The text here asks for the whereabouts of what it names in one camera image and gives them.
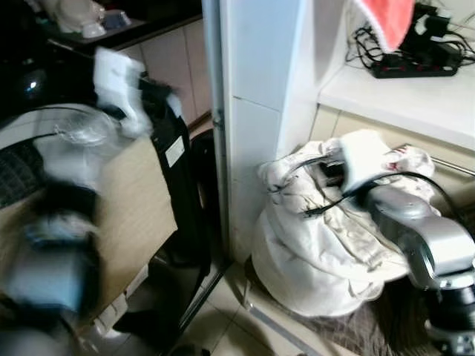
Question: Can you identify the red cloth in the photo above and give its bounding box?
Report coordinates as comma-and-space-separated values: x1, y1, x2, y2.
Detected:
355, 0, 416, 53

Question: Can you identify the white clothes bundle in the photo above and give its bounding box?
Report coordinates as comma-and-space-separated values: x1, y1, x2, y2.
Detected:
251, 130, 446, 318

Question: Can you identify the black power adapter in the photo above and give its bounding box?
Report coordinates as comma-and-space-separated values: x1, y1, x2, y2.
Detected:
404, 4, 461, 60

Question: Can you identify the black power strip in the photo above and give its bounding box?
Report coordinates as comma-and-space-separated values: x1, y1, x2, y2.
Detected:
371, 56, 461, 79

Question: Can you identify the tall black appliance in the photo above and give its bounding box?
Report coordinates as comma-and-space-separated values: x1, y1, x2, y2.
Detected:
148, 104, 223, 268

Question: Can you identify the brown patterned floor mat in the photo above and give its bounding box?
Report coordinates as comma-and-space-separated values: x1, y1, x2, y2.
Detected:
297, 278, 439, 356

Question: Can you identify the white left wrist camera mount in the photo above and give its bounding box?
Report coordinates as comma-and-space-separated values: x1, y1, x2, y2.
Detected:
93, 48, 153, 138

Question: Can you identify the white plastic object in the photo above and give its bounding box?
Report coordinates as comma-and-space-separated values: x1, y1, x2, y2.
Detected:
41, 0, 108, 38

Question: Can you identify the metal bar handle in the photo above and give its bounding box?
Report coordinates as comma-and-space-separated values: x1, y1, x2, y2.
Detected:
430, 156, 475, 177

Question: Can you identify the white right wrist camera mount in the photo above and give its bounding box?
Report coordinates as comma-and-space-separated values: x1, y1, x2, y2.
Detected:
338, 132, 394, 195

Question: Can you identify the beige woven board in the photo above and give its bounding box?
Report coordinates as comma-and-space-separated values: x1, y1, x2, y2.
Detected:
0, 133, 179, 327

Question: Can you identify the grey metal door frame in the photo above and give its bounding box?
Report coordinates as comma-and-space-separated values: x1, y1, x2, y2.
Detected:
200, 0, 231, 260

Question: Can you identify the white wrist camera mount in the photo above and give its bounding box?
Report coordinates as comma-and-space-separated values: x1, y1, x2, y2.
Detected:
93, 48, 153, 138
338, 132, 394, 195

